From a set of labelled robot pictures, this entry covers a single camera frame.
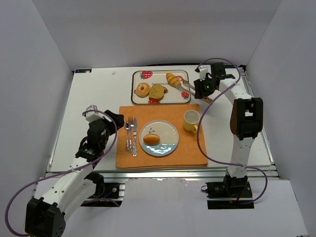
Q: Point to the glazed bagel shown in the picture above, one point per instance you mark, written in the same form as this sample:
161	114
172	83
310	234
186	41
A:
143	89

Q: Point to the silver table knife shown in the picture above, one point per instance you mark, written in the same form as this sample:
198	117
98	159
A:
134	151

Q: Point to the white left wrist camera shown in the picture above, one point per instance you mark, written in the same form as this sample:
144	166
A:
92	115

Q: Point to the round golden bread roll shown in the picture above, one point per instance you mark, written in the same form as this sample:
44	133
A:
151	139

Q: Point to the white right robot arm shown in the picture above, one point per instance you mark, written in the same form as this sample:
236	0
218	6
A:
246	120

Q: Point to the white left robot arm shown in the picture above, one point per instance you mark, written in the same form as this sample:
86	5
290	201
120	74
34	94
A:
47	216

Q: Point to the silver spoon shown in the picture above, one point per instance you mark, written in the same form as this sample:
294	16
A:
127	129

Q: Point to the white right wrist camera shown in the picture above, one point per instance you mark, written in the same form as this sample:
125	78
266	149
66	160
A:
202	73

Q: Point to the silver fork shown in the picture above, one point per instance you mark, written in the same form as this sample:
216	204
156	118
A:
130	120

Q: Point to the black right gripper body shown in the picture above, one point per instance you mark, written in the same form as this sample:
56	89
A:
200	88

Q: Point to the metal food tongs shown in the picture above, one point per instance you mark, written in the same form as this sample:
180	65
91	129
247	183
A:
187	87

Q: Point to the strawberry pattern tray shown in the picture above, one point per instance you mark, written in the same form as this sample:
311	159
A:
171	95

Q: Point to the yellow mug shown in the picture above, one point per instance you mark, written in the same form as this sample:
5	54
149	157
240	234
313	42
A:
191	120

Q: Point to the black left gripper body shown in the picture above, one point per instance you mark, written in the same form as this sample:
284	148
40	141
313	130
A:
108	122

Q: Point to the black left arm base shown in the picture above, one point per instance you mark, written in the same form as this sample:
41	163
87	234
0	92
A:
106	194

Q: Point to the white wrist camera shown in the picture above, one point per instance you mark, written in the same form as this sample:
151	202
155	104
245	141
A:
92	115
202	73

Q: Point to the herb bread slice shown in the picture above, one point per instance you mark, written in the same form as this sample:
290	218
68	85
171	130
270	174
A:
156	93

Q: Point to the orange placemat cloth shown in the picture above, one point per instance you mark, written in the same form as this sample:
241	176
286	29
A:
187	152

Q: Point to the aluminium table frame rail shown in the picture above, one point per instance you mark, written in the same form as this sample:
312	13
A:
188	173

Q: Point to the long striped bread loaf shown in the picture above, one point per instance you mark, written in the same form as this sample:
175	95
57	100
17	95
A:
172	80

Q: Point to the white and blue plate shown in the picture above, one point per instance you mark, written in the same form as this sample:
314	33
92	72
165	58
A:
168	138

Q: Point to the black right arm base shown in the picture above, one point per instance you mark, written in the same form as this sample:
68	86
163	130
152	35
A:
231	193

